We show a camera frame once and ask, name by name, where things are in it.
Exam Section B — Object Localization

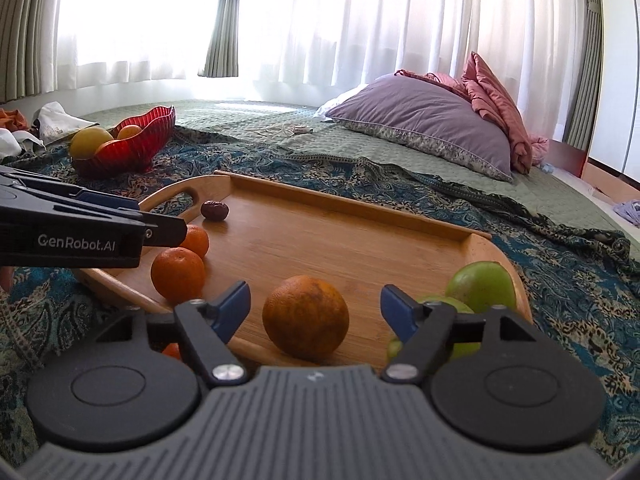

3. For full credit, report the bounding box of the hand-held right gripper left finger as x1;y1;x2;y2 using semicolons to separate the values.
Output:
95;281;252;387

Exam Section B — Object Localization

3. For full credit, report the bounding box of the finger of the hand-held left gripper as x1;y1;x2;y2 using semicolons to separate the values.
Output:
141;212;189;249
0;165;142;221

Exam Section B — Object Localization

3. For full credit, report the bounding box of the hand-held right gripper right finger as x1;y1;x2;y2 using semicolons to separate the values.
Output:
380;284;539;386

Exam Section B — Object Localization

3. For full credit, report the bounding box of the brown date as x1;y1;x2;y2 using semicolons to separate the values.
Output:
201;200;230;222

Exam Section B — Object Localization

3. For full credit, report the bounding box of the green apple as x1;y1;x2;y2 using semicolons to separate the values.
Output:
445;261;517;314
387;296;484;361

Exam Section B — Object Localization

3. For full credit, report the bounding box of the large orange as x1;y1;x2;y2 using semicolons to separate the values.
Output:
262;275;350;360

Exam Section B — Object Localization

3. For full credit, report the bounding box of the wooden tray with handles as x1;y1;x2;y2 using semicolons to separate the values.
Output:
72;170;533;367

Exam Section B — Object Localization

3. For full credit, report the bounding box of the red glass bowl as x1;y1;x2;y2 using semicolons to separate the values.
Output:
70;105;177;179

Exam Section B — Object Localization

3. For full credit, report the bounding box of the yellow citrus fruit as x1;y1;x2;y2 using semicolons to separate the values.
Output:
69;127;115;160

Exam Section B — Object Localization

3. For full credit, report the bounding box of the grey-white crumpled cloth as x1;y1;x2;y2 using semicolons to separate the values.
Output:
31;101;99;147

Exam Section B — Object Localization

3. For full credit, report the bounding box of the white cloth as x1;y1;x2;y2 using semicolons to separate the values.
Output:
0;127;24;159

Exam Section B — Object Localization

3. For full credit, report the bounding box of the orange cloth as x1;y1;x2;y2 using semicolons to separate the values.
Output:
0;107;29;132

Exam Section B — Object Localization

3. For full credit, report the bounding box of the blue patterned blanket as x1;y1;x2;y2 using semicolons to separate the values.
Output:
0;125;640;466

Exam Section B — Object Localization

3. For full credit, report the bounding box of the green quilted bedspread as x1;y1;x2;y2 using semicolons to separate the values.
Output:
75;99;640;248

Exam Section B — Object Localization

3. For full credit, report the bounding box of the grey-green curtain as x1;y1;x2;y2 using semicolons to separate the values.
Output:
0;0;68;104
197;0;242;79
561;0;604;152

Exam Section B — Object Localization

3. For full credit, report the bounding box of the purple pillow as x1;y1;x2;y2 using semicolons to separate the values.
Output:
325;72;516;183

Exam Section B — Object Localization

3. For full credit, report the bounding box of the white pillow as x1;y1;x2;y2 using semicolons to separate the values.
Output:
316;92;357;122

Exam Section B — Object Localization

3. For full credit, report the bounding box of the pink duvet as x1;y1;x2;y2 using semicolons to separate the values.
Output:
395;51;551;175

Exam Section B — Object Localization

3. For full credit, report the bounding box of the lilac cloth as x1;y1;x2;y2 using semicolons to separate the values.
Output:
612;199;640;227

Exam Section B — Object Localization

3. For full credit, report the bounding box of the white sheer curtain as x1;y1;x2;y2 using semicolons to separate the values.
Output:
20;0;586;111

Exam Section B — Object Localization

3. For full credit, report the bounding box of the white wardrobe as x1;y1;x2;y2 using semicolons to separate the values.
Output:
586;0;640;182

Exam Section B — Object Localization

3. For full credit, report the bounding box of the white cable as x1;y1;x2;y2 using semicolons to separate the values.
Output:
247;124;315;137

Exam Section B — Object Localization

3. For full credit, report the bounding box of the wooden bed frame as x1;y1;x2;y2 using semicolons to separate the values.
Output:
546;139;640;203

